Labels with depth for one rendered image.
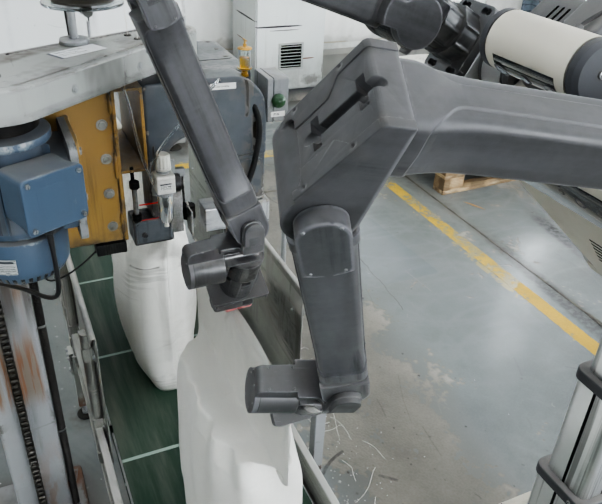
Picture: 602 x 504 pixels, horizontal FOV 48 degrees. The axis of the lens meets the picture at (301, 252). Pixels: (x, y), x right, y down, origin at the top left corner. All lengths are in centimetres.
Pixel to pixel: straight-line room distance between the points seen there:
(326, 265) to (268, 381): 36
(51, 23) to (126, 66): 286
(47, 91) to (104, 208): 36
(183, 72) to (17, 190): 30
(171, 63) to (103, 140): 43
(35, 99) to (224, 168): 29
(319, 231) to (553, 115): 17
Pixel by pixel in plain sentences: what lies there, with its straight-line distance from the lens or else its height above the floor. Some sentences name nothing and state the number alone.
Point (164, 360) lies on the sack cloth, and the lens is 193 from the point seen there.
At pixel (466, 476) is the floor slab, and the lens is 235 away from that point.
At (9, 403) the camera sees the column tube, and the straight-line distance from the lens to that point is 167.
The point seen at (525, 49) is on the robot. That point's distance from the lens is 80.
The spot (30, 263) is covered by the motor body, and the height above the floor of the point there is 113.
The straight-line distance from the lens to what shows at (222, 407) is 130.
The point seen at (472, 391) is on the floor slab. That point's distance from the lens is 264.
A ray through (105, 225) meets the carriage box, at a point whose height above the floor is 106.
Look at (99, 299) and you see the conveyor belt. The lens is 236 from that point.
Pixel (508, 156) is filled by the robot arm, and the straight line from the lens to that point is 47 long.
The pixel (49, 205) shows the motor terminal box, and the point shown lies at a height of 126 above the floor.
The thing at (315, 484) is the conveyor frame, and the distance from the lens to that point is 173.
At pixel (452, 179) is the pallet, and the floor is 9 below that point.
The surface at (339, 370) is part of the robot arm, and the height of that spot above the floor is 123.
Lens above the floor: 172
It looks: 31 degrees down
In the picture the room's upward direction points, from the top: 3 degrees clockwise
